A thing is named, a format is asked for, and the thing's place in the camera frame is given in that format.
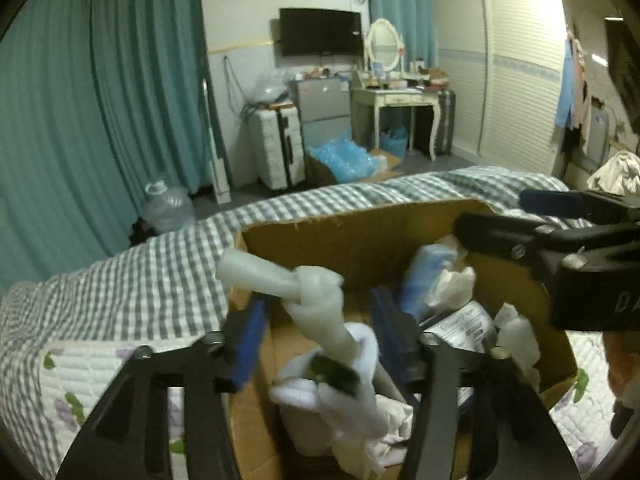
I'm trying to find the pale cloth bundle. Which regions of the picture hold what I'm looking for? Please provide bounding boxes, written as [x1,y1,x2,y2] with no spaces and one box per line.
[587,150,640,196]

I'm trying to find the person's right hand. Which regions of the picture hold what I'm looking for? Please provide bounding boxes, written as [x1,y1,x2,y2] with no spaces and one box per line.
[602,332,640,407]

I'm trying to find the cream cloth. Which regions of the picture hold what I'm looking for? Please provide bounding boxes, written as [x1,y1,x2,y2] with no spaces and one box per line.
[345,392,416,476]

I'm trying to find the small pale cloth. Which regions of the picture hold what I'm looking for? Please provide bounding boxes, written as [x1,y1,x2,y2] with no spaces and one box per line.
[430,265,477,311]

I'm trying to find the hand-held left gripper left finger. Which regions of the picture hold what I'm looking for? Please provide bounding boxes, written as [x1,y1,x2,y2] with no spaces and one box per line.
[55,296,274,480]

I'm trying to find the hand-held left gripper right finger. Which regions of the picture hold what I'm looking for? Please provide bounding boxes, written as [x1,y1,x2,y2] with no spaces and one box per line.
[371,286,583,480]

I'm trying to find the white sock with dark cuff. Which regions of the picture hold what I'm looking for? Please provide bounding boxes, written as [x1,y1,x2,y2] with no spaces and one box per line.
[270,322,388,461]

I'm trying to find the bed with checkered sheet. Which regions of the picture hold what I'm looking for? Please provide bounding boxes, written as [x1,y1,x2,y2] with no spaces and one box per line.
[0,165,593,466]

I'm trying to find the cardboard box with bubble wrap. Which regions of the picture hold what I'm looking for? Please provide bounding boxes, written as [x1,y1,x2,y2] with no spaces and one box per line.
[306,147,405,187]

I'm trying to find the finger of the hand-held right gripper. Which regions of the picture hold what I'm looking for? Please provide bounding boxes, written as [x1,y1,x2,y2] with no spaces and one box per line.
[455,211,601,272]
[519,188,640,224]

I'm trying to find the teal curtain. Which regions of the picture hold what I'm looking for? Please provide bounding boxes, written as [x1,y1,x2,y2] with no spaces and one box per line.
[87,0,211,241]
[364,0,437,68]
[0,0,131,286]

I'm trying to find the white oval mirror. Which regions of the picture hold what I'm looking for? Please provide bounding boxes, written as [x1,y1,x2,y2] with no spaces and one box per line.
[364,18,405,73]

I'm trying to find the black wall television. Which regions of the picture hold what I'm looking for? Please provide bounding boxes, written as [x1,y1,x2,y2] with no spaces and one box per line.
[278,7,363,58]

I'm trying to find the blue packet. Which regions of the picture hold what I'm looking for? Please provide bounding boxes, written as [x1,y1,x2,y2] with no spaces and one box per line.
[400,244,468,318]

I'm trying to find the white suitcase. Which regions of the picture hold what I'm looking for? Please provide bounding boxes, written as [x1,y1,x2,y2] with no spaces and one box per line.
[247,106,307,192]

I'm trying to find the hanging clothes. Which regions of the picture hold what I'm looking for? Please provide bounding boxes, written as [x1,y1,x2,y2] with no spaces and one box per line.
[555,25,608,161]

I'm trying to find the dark suitcase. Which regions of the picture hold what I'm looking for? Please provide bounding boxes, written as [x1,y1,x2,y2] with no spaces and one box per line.
[434,89,457,157]

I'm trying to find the white louvred wardrobe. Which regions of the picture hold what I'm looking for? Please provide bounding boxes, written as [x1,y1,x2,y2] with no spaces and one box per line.
[431,0,568,176]

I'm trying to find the hanging wall cable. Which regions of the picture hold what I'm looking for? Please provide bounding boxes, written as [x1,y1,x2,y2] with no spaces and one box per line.
[222,55,251,116]

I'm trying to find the blue bubble wrap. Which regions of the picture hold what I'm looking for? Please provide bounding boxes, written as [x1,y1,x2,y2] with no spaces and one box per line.
[307,132,388,183]

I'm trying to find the blue plastic basket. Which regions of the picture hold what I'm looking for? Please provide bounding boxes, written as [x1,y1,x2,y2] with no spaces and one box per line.
[379,127,410,160]

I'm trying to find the white floral quilt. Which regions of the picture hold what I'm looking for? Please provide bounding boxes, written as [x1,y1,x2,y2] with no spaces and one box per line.
[37,330,621,480]

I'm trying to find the white dressing table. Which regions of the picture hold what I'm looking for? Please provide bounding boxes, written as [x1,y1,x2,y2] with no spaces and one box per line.
[350,85,443,161]

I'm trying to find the clear water jug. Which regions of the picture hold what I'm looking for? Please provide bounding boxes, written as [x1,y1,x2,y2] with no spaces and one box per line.
[142,177,197,233]

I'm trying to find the dark wall panel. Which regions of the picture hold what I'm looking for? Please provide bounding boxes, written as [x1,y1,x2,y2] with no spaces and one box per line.
[605,17,640,136]

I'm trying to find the tissue paper pack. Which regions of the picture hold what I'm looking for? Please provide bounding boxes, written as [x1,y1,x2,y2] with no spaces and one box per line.
[420,300,498,356]

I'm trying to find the clear plastic bag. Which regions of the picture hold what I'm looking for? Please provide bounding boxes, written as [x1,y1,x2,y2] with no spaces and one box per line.
[250,69,291,103]

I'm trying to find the small grey fridge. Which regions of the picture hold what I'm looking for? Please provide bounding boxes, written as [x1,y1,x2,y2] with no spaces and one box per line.
[289,77,353,153]

